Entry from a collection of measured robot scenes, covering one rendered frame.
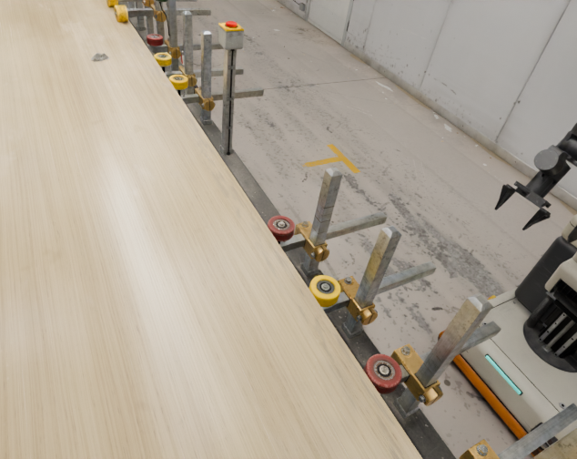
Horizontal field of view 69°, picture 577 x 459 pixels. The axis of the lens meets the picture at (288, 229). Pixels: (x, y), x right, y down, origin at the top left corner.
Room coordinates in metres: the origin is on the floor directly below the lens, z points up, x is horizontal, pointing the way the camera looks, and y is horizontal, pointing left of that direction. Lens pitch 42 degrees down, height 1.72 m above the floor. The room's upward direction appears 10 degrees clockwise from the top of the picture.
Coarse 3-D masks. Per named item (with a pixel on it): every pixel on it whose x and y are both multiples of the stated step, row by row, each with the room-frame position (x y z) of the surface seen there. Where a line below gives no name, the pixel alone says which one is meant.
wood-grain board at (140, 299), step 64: (0, 0) 2.29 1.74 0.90; (64, 0) 2.47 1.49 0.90; (0, 64) 1.58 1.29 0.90; (64, 64) 1.69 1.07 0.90; (128, 64) 1.80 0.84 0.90; (0, 128) 1.14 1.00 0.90; (64, 128) 1.21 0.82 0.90; (128, 128) 1.28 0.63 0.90; (192, 128) 1.35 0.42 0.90; (0, 192) 0.84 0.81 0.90; (64, 192) 0.89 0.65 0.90; (128, 192) 0.94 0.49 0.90; (192, 192) 0.99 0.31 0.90; (0, 256) 0.62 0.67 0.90; (64, 256) 0.66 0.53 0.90; (128, 256) 0.70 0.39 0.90; (192, 256) 0.73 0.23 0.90; (256, 256) 0.77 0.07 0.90; (0, 320) 0.46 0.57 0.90; (64, 320) 0.49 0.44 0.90; (128, 320) 0.51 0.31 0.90; (192, 320) 0.54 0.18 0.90; (256, 320) 0.57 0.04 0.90; (320, 320) 0.61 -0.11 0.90; (0, 384) 0.33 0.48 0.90; (64, 384) 0.35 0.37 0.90; (128, 384) 0.37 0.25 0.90; (192, 384) 0.39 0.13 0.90; (256, 384) 0.42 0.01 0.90; (320, 384) 0.44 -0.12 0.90; (0, 448) 0.22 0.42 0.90; (64, 448) 0.24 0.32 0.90; (128, 448) 0.26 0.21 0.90; (192, 448) 0.28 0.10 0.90; (256, 448) 0.30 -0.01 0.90; (320, 448) 0.32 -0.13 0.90; (384, 448) 0.34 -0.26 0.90
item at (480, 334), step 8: (480, 328) 0.72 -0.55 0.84; (488, 328) 0.72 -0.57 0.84; (496, 328) 0.73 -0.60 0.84; (472, 336) 0.68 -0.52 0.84; (480, 336) 0.69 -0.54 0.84; (488, 336) 0.70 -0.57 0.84; (464, 344) 0.65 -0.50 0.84; (472, 344) 0.66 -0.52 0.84; (424, 360) 0.59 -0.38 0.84; (400, 368) 0.55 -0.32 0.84; (408, 376) 0.54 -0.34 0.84
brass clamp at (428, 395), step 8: (408, 344) 0.62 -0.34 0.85; (392, 352) 0.59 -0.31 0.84; (400, 352) 0.59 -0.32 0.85; (416, 352) 0.60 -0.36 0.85; (400, 360) 0.57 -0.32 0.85; (408, 360) 0.57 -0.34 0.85; (416, 360) 0.58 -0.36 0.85; (408, 368) 0.55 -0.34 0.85; (416, 368) 0.55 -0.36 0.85; (416, 376) 0.53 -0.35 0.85; (408, 384) 0.53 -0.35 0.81; (416, 384) 0.52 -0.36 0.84; (432, 384) 0.52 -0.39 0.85; (416, 392) 0.51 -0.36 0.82; (424, 392) 0.50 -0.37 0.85; (432, 392) 0.50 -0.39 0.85; (440, 392) 0.51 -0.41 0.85; (424, 400) 0.49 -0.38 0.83; (432, 400) 0.49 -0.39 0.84
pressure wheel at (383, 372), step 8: (368, 360) 0.52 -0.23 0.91; (376, 360) 0.52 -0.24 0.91; (384, 360) 0.53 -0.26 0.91; (392, 360) 0.53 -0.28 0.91; (368, 368) 0.50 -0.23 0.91; (376, 368) 0.50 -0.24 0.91; (384, 368) 0.50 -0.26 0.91; (392, 368) 0.51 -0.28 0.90; (368, 376) 0.48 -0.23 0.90; (376, 376) 0.48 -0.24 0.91; (384, 376) 0.49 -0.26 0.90; (392, 376) 0.49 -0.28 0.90; (400, 376) 0.49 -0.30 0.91; (376, 384) 0.47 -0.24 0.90; (384, 384) 0.47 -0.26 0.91; (392, 384) 0.47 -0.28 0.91; (384, 392) 0.46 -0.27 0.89
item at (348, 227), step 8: (368, 216) 1.12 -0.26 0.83; (376, 216) 1.13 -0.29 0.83; (384, 216) 1.14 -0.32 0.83; (336, 224) 1.05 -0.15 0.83; (344, 224) 1.06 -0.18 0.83; (352, 224) 1.06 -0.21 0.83; (360, 224) 1.07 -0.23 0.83; (368, 224) 1.09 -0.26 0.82; (376, 224) 1.11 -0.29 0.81; (328, 232) 1.00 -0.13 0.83; (336, 232) 1.02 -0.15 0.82; (344, 232) 1.04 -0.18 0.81; (288, 240) 0.93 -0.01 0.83; (296, 240) 0.94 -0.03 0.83; (304, 240) 0.95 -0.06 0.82; (288, 248) 0.92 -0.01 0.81; (296, 248) 0.93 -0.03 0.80
